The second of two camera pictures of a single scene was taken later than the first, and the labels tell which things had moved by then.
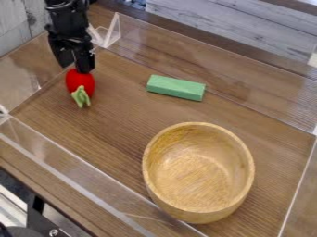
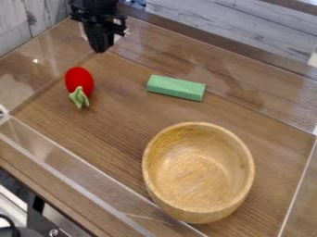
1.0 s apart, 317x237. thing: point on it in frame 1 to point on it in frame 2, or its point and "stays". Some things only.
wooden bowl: (198, 170) stays
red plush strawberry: (81, 86) stays
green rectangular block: (176, 87) stays
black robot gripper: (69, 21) to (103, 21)
